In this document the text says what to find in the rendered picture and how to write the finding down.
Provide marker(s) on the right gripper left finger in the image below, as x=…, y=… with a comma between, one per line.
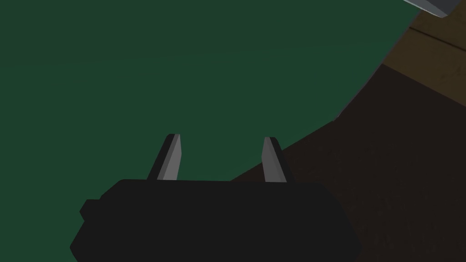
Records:
x=170, y=160

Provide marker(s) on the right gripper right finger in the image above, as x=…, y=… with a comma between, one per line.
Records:
x=273, y=163

